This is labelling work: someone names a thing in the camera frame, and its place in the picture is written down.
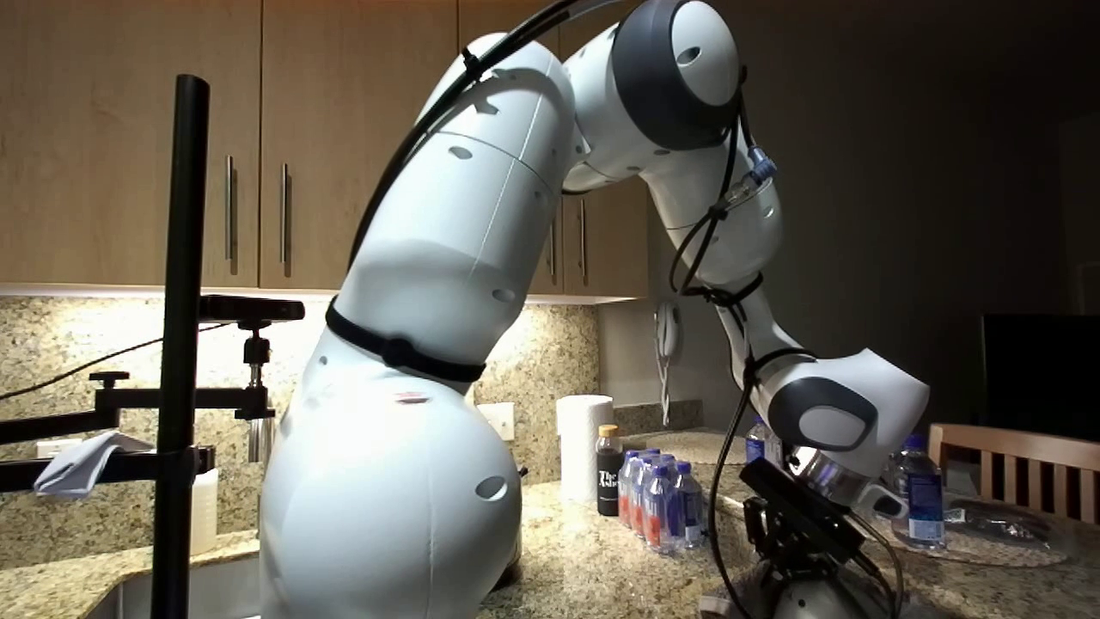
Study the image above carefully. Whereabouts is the dark television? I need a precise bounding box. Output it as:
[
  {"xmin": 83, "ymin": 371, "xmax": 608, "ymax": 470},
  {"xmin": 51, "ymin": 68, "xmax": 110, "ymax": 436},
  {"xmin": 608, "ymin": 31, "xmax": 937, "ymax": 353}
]
[{"xmin": 978, "ymin": 308, "xmax": 1100, "ymax": 447}]

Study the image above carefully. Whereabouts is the white wall outlet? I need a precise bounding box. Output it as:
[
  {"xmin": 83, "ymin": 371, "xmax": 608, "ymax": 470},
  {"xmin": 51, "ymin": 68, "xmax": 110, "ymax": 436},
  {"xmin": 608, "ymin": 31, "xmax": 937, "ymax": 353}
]
[{"xmin": 475, "ymin": 399, "xmax": 519, "ymax": 447}]

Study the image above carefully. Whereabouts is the shrink-wrapped water bottle pack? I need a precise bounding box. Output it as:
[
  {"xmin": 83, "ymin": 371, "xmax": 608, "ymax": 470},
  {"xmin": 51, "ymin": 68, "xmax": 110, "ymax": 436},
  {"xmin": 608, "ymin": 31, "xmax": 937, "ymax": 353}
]
[{"xmin": 614, "ymin": 447, "xmax": 707, "ymax": 562}]

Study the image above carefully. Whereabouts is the white round object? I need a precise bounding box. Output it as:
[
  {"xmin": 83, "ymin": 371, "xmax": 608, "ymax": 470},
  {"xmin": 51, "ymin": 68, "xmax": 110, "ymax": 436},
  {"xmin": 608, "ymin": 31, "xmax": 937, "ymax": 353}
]
[{"xmin": 778, "ymin": 575, "xmax": 858, "ymax": 619}]

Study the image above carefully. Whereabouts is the dark drink bottle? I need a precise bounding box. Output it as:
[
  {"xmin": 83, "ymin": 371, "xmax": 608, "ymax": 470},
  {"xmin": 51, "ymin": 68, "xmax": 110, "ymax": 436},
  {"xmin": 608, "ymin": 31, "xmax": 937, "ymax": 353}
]
[{"xmin": 591, "ymin": 424, "xmax": 624, "ymax": 518}]

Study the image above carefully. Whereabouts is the metal cabinet handle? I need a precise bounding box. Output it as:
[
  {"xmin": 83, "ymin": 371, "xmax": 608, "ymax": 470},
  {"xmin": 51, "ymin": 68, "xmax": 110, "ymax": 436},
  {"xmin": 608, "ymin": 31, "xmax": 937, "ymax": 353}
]
[
  {"xmin": 278, "ymin": 163, "xmax": 296, "ymax": 281},
  {"xmin": 218, "ymin": 152, "xmax": 239, "ymax": 277}
]

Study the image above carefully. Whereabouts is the round woven placemat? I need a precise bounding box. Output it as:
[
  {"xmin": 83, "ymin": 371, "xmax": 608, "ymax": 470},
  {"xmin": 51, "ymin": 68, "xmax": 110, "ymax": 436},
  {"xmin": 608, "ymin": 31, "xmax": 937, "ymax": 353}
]
[{"xmin": 888, "ymin": 502, "xmax": 1080, "ymax": 575}]

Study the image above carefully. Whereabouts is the wooden upper cabinet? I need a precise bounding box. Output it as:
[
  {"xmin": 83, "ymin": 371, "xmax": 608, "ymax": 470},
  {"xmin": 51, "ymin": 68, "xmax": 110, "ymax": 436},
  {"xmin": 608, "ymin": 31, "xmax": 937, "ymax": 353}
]
[{"xmin": 0, "ymin": 0, "xmax": 654, "ymax": 304}]

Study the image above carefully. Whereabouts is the white crumpled cloth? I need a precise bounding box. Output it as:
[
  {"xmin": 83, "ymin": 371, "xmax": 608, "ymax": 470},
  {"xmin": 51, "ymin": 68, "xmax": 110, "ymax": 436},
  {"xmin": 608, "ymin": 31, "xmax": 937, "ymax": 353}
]
[{"xmin": 32, "ymin": 428, "xmax": 154, "ymax": 500}]

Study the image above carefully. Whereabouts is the black exterior camera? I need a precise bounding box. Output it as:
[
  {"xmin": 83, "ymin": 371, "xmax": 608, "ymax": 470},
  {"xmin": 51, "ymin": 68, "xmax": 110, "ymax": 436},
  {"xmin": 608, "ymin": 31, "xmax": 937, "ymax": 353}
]
[{"xmin": 194, "ymin": 291, "xmax": 310, "ymax": 330}]

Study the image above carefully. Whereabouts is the light wooden chair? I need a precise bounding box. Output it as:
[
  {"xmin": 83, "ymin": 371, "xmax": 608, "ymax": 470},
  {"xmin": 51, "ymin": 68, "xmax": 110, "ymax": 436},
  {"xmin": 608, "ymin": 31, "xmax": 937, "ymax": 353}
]
[{"xmin": 923, "ymin": 421, "xmax": 1100, "ymax": 528}]

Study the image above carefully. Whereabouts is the black vertical pole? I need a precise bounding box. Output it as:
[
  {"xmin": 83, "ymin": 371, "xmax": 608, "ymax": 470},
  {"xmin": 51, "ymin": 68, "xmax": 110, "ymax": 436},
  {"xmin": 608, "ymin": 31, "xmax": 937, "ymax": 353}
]
[{"xmin": 150, "ymin": 73, "xmax": 213, "ymax": 619}]

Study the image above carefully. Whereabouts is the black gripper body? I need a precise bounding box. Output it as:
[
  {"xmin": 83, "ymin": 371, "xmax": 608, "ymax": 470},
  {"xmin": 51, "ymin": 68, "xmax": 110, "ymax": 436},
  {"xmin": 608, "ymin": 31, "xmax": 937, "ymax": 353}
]
[{"xmin": 750, "ymin": 502, "xmax": 854, "ymax": 587}]

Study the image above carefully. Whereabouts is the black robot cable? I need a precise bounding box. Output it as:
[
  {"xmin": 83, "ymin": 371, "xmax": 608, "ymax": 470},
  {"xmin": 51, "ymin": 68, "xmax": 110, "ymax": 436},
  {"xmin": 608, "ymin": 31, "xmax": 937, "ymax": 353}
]
[{"xmin": 342, "ymin": 0, "xmax": 766, "ymax": 619}]

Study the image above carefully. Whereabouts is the white container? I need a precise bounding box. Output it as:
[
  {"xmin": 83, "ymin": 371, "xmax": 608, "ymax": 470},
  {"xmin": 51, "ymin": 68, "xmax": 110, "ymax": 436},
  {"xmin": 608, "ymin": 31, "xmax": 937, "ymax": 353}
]
[{"xmin": 185, "ymin": 464, "xmax": 223, "ymax": 556}]

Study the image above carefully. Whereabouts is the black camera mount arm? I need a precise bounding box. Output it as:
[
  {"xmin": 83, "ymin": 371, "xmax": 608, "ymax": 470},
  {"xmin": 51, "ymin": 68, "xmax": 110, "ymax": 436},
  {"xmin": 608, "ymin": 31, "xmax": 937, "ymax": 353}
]
[{"xmin": 0, "ymin": 322, "xmax": 278, "ymax": 494}]

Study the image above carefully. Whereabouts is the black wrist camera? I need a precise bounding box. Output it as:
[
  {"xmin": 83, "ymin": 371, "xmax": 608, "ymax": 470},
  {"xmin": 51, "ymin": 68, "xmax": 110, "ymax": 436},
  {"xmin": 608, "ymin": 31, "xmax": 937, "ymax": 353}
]
[{"xmin": 734, "ymin": 458, "xmax": 873, "ymax": 546}]

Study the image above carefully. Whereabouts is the steel sink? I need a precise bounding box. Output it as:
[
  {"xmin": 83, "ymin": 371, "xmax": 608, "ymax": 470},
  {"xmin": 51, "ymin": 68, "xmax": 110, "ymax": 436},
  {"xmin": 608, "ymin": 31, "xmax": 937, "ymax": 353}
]
[{"xmin": 83, "ymin": 546, "xmax": 270, "ymax": 619}]

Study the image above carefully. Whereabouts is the white paper towel roll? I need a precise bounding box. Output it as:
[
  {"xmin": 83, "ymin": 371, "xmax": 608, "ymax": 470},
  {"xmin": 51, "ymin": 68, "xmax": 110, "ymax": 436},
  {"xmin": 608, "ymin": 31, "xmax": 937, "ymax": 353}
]
[{"xmin": 554, "ymin": 391, "xmax": 618, "ymax": 508}]

